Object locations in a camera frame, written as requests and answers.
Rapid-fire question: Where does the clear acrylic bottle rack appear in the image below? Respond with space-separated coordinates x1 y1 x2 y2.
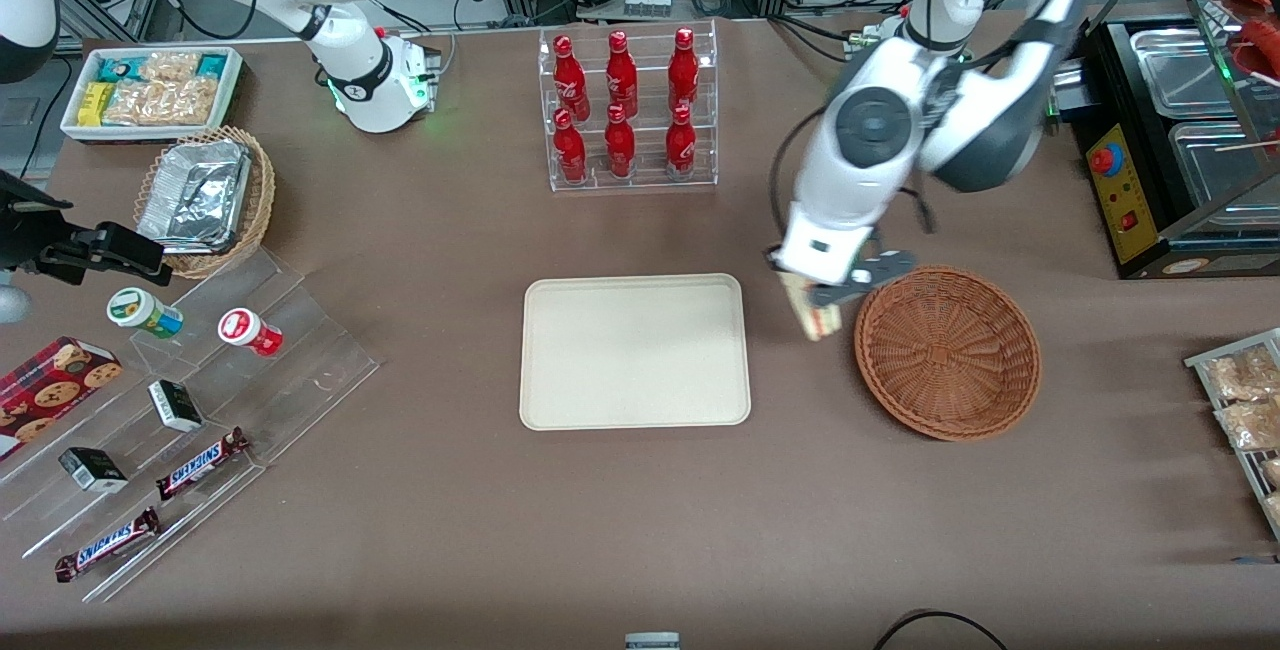
538 20 719 193

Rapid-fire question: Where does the green lid snack cup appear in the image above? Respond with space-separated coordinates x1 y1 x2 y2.
107 287 184 339

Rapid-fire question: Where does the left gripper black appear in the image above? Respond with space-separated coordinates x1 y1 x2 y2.
766 244 918 309

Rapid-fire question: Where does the light tan wicker basket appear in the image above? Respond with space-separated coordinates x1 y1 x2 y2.
133 125 276 279

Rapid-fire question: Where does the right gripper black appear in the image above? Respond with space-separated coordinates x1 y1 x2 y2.
0 170 173 287

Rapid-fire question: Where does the clear acrylic stepped display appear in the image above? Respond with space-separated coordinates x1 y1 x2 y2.
0 250 381 603

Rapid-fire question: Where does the red sausage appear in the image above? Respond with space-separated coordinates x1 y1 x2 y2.
1238 18 1280 77

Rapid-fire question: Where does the small silver metal box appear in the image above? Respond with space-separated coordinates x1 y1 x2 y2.
1045 58 1087 119

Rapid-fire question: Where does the small black box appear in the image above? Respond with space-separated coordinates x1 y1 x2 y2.
58 447 129 493
148 380 204 433

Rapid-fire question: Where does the cream plastic tray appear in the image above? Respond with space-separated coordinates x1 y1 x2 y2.
519 273 752 431

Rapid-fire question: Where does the black food warmer cabinet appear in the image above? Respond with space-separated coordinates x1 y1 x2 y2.
1070 0 1280 281

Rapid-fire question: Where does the yellow snack pack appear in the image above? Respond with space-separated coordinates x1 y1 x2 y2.
78 82 116 127

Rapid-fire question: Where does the Snickers chocolate bar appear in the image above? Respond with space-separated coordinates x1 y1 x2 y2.
155 427 251 501
55 507 161 583

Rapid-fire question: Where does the steel food pan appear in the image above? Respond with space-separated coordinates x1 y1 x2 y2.
1130 28 1243 119
1168 120 1280 231

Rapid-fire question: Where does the triangle sandwich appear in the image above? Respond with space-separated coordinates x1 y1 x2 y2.
783 273 843 342

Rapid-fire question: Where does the white plastic snack bin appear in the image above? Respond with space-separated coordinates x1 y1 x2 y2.
60 45 246 144

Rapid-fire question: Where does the red cola bottle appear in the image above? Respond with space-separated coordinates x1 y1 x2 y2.
668 27 699 113
553 33 591 121
604 104 636 179
552 108 588 183
665 102 697 176
605 30 639 119

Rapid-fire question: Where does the large clear cracker bag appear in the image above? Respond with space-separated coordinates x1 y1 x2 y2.
103 78 223 127

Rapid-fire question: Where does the grey wire snack rack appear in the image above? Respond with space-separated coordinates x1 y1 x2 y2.
1185 328 1280 541

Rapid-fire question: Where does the black looped cable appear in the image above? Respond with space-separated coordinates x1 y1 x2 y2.
872 609 1011 650

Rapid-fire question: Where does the red plaid cookie box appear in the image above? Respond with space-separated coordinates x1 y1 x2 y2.
0 336 123 461

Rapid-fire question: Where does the aluminium foil tray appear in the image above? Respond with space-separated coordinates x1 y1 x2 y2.
138 140 251 253

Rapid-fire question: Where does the red lid snack cup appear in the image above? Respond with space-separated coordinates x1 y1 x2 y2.
218 308 283 357

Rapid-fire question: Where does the round brown wicker basket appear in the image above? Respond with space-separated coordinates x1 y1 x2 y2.
853 265 1042 442

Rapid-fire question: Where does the small clear cracker bag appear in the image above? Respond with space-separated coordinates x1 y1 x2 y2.
140 50 201 83

